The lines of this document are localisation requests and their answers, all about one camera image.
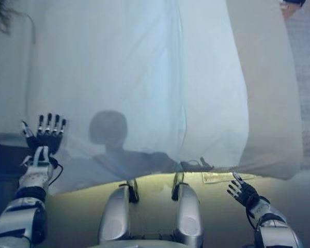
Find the black garment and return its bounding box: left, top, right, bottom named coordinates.
left=281, top=0, right=307, bottom=6

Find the beige bed runner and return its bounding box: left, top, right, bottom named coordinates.
left=226, top=0, right=304, bottom=181

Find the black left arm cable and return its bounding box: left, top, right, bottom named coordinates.
left=48, top=158, right=65, bottom=187

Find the silver robot right leg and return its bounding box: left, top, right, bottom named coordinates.
left=172, top=172, right=205, bottom=241

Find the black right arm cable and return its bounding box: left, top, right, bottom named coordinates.
left=245, top=205, right=257, bottom=230

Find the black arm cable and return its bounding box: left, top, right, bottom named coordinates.
left=245, top=205, right=257, bottom=230
left=48, top=158, right=65, bottom=187

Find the white bed sheet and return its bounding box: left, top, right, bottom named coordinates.
left=0, top=0, right=38, bottom=139

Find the white duvet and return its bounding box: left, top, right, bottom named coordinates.
left=28, top=0, right=250, bottom=194

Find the fringed macrame cushion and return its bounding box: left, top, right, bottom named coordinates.
left=0, top=0, right=16, bottom=34

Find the silver robot left leg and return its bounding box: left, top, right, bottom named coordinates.
left=98, top=179, right=140, bottom=241

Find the silver robot leg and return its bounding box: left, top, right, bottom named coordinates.
left=98, top=179, right=140, bottom=241
left=172, top=172, right=205, bottom=241

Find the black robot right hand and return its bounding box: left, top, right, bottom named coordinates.
left=226, top=172, right=260, bottom=207

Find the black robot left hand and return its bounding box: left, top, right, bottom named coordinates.
left=20, top=113, right=68, bottom=156

